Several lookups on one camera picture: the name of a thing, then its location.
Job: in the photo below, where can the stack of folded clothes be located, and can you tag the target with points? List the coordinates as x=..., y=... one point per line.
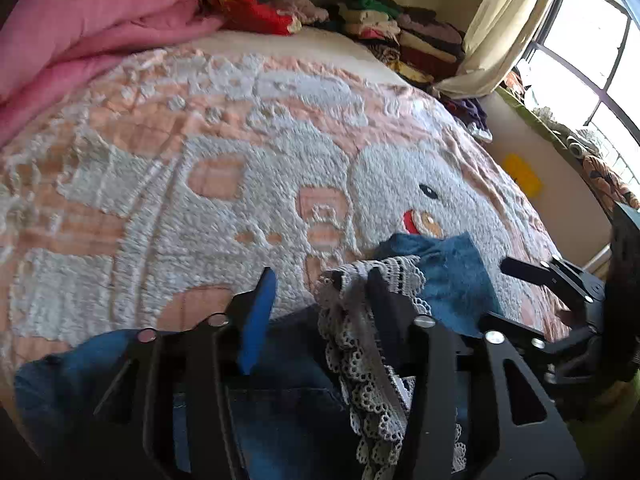
x=415, y=40

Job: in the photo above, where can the cream curtain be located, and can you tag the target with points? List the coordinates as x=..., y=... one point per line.
x=505, y=25

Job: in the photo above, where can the purple clothes pile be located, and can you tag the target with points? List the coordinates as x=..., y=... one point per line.
x=470, y=112

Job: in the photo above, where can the yellow card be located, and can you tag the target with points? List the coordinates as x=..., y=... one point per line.
x=522, y=175

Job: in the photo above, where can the green windowsill cloth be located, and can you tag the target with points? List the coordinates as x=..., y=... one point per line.
x=525, y=112

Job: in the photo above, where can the red patterned cloth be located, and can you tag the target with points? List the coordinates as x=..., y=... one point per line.
x=255, y=12

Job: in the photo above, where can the cream bed sheet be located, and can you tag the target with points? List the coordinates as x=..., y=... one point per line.
x=325, y=50

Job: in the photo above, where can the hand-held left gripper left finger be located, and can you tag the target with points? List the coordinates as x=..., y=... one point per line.
x=257, y=320

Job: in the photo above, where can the mauve fuzzy cloth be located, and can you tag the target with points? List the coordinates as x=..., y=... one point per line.
x=300, y=6

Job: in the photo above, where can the blue denim garment with lace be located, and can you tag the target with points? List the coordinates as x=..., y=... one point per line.
x=450, y=280

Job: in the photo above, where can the window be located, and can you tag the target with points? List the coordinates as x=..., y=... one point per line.
x=585, y=35

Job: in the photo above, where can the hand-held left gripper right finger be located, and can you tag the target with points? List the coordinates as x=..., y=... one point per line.
x=395, y=310

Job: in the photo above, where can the peach printed fleece blanket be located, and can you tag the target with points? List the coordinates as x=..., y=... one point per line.
x=200, y=135

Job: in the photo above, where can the pink quilt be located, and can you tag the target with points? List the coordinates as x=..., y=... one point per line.
x=75, y=20

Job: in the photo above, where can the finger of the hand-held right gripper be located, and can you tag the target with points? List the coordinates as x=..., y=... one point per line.
x=542, y=344
x=570, y=282

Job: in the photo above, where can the orange patterned cloth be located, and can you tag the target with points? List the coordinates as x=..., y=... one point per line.
x=607, y=180

